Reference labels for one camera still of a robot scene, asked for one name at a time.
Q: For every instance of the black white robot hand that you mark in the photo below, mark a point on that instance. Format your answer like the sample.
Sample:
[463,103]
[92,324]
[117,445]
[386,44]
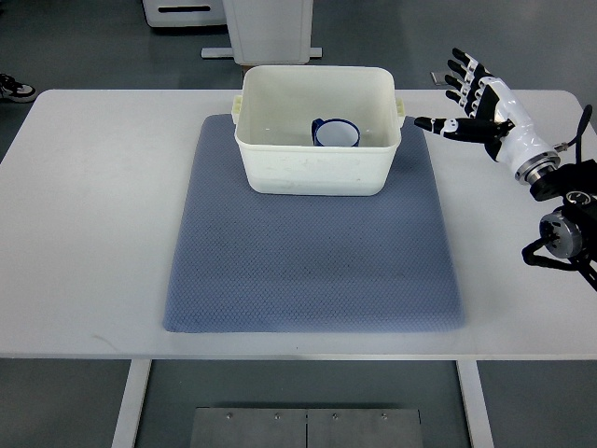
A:
[495,118]

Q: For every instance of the blue enamel mug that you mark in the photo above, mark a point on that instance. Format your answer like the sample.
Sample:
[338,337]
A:
[335,133]

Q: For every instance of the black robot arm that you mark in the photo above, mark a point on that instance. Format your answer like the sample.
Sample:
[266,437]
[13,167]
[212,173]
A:
[567,235]

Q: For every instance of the white plastic box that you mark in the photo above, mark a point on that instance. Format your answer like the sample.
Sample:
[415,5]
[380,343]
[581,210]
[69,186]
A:
[273,128]

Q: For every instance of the small grey floor plate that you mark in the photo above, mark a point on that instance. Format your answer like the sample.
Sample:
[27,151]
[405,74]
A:
[439,78]

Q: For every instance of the blue textured mat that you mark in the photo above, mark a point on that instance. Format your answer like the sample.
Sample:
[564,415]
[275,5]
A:
[251,262]

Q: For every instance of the white right table leg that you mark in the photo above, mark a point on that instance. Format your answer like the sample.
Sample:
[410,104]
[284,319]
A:
[477,419]

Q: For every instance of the white table leg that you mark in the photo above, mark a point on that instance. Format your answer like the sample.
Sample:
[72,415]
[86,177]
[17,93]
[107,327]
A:
[132,402]
[477,419]

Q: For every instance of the white cabinet with slot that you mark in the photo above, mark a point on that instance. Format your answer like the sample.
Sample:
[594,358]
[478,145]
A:
[168,14]

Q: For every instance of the white left table leg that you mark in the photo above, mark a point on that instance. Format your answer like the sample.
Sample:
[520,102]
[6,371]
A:
[132,402]

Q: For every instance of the black white sneaker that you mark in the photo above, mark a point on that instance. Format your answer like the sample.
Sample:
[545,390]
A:
[16,92]

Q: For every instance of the white pedestal base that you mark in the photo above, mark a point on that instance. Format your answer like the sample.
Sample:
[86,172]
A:
[267,32]

